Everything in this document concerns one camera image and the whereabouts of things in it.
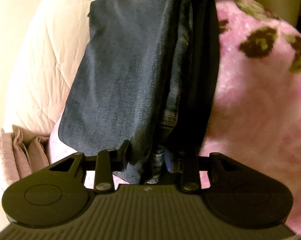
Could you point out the grey white folded quilt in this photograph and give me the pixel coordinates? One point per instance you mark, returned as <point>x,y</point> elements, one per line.
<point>38,86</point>

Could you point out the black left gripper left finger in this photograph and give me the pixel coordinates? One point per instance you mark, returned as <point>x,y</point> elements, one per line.
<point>99,171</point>

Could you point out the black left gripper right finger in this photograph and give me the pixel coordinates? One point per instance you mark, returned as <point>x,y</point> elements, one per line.
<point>189,173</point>

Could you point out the pink rose patterned blanket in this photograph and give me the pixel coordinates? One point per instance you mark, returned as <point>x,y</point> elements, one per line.
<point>256,117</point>

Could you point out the blue denim jeans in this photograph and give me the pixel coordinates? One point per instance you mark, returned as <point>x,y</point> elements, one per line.
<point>148,75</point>

